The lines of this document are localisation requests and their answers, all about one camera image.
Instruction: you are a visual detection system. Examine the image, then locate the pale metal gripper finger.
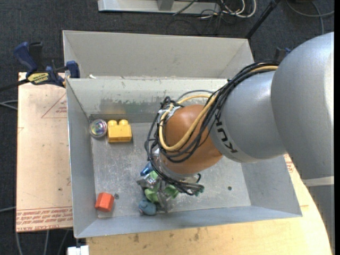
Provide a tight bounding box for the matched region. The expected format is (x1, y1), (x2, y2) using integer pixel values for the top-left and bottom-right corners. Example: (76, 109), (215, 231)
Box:
(158, 191), (174, 213)
(136, 175), (158, 189)

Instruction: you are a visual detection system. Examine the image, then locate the small blue toy piece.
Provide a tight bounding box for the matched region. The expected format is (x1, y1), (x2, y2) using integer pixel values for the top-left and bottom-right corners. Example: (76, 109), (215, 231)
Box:
(140, 163), (154, 176)

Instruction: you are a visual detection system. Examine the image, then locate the light green soft toy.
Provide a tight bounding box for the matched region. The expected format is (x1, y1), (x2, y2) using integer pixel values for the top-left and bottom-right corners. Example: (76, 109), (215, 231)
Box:
(144, 169), (180, 203)

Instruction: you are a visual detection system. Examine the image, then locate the blue-grey soft toy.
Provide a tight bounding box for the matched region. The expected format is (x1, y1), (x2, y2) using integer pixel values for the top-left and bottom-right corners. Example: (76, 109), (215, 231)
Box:
(138, 198), (158, 216)

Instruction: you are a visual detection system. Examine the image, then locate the grey metal bin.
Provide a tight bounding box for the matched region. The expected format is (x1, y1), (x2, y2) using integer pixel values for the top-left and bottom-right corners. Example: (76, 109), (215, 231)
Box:
(62, 30), (303, 239)

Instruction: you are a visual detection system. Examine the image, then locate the red hexagonal block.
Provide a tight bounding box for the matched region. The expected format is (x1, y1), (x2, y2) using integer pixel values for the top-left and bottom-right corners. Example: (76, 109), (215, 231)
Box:
(95, 192), (115, 213)

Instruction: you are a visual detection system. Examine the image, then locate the yellow toy brick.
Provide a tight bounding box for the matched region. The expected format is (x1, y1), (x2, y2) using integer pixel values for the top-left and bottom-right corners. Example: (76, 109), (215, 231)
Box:
(107, 119), (133, 143)

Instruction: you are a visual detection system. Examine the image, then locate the clear iridescent ball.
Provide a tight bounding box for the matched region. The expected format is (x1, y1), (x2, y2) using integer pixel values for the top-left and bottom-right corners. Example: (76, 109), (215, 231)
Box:
(89, 118), (108, 139)

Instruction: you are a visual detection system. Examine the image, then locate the brown cardboard board red print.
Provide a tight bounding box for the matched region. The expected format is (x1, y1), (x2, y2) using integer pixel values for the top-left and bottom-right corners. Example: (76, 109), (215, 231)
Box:
(15, 72), (310, 233)

